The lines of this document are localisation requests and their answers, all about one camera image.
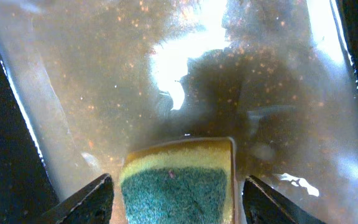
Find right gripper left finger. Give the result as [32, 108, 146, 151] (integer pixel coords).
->
[39, 174, 114, 224]

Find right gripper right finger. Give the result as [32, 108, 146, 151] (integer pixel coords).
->
[242, 175, 325, 224]

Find green yellow sponge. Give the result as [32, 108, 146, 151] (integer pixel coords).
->
[119, 138, 237, 223]

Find black water tray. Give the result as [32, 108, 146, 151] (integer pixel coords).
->
[0, 0, 358, 223]

